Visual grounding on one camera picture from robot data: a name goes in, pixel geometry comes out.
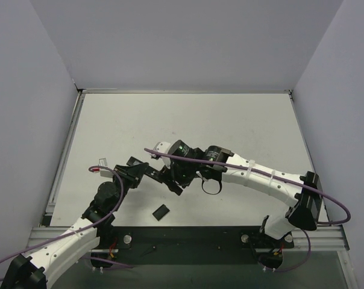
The aluminium front rail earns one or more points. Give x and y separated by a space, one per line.
325 238

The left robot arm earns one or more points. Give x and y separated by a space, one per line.
42 265

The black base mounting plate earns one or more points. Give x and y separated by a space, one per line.
187 245

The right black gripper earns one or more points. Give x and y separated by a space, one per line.
170 181

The black battery cover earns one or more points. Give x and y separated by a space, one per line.
160 212

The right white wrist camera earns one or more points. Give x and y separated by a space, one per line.
163 147

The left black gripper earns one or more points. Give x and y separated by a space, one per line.
131 173

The black remote control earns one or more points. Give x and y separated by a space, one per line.
155 175

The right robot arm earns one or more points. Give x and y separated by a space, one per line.
301 203

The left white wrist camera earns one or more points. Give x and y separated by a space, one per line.
102 162

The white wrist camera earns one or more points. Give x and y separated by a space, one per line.
102 162
163 147

